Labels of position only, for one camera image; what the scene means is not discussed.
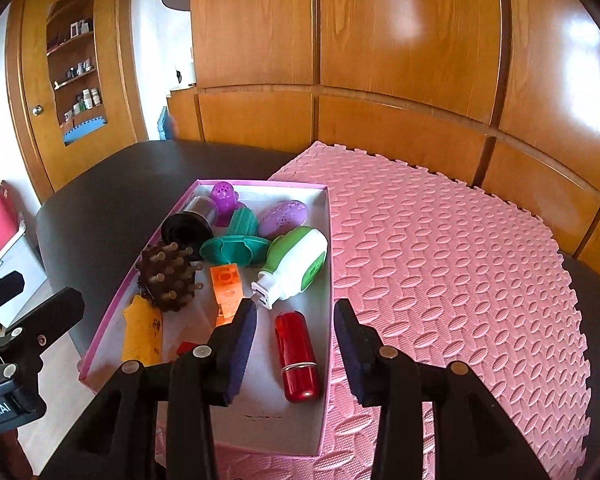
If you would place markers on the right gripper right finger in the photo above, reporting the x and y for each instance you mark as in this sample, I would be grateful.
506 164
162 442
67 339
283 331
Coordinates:
359 347

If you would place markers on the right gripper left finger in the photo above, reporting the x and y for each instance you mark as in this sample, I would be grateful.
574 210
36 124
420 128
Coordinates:
231 345

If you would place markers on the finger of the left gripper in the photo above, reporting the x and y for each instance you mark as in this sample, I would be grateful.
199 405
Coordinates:
46 323
11 285

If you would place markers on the red puzzle piece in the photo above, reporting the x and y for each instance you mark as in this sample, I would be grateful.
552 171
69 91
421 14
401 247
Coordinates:
185 347

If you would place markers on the orange building block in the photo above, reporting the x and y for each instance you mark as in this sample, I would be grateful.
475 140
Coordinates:
227 291

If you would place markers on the red cylinder bottle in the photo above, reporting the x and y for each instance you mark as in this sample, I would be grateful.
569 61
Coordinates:
298 366

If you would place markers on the yellow plastic piece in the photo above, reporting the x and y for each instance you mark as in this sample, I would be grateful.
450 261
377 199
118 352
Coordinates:
142 339

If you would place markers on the dark brown massage brush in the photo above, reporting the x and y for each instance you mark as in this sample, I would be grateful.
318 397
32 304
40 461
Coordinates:
167 276

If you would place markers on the teal plastic cup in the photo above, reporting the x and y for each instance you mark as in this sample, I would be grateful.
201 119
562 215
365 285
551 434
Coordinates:
240 244

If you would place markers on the green white plug device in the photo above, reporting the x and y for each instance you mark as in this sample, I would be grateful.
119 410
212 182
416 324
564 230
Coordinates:
291 265

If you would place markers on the black rimmed clear jar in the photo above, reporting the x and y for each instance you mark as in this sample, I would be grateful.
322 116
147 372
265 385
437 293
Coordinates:
191 227

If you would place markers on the purple perforated dome toy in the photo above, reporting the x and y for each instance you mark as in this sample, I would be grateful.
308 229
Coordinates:
226 201

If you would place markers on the purple oval case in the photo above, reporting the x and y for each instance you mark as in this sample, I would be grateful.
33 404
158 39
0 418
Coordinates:
282 218

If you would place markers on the white storage box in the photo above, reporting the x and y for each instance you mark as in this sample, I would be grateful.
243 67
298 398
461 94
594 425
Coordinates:
19 257

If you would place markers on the pink foam puzzle mat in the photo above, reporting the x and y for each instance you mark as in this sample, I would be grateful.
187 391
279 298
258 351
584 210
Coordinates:
446 272

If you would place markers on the wooden door with shelves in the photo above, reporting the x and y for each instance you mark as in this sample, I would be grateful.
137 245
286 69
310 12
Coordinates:
71 86

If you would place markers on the blue foam mat piece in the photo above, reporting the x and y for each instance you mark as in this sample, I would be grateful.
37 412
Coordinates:
165 125

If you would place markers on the wooden wall cabinet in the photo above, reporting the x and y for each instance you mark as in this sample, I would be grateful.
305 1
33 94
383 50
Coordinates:
502 94

